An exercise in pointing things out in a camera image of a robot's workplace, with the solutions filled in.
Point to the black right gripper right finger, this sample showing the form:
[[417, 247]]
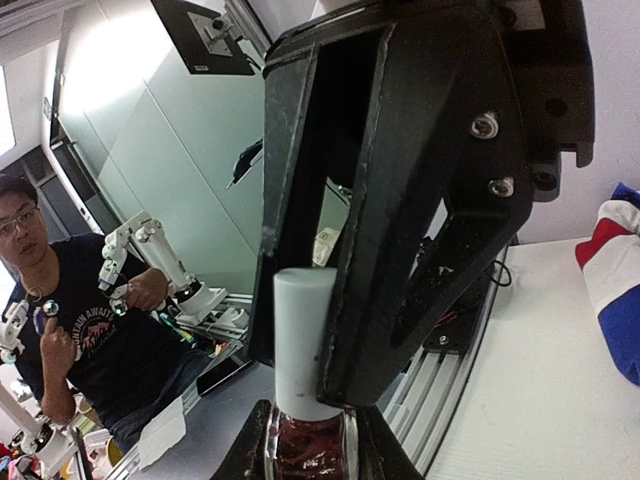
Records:
[[381, 456]]

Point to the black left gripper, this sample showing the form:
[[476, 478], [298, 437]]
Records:
[[548, 52]]

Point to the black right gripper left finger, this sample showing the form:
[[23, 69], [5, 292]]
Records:
[[245, 458]]

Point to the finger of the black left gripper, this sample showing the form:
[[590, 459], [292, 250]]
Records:
[[442, 184], [289, 76]]

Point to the red nail polish bottle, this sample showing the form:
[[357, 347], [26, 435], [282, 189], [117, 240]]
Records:
[[298, 449]]

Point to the white nail polish cap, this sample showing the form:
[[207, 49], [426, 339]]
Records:
[[301, 302]]

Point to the background clutter and equipment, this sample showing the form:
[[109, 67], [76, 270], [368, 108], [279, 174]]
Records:
[[40, 450]]

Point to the human operator in dark shirt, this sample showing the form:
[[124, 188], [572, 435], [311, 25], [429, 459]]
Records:
[[129, 368]]

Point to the blue white red sleeve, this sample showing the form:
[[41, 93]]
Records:
[[609, 262]]

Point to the aluminium table frame rail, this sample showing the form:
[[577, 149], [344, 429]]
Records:
[[421, 403]]

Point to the wall mounted black monitor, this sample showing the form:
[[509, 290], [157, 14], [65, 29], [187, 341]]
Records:
[[204, 39]]

